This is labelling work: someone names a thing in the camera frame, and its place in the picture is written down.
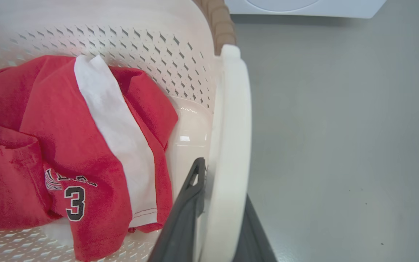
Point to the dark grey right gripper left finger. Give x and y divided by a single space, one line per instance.
180 225

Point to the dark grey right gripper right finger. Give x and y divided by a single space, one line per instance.
253 236

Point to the white plastic laundry basket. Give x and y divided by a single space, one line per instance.
227 145

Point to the red and white shirt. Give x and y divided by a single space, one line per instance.
67 145

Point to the white washing machine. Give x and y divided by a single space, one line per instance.
304 7

